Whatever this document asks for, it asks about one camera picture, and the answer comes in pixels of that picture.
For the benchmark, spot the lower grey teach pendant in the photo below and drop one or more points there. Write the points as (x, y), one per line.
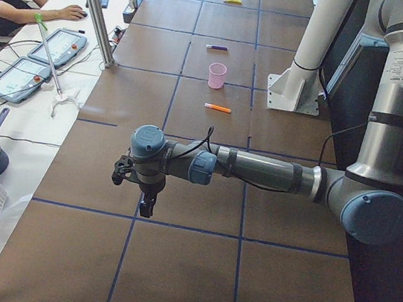
(22, 79)

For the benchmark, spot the operator right hand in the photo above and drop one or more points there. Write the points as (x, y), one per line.
(71, 13)

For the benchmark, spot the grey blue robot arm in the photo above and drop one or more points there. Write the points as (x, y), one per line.
(367, 198)

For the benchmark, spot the aluminium frame post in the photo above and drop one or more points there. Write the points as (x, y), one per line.
(99, 24)

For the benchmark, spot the white reacher grabber stick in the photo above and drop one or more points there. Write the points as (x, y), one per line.
(61, 97)

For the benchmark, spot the upper grey teach pendant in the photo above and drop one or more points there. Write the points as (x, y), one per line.
(64, 45)

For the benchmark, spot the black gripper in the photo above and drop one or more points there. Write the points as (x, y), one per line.
(149, 189)

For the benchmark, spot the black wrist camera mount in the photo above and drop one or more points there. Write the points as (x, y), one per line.
(124, 170)

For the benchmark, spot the grey teach pendant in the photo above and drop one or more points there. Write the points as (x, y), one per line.
(22, 79)
(64, 45)

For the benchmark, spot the pink mesh pen holder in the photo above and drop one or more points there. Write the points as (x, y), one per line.
(216, 76)

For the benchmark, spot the orange marker pen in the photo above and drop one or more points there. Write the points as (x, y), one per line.
(217, 108)

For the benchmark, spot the purple marker pen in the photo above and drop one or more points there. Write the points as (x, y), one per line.
(216, 47)

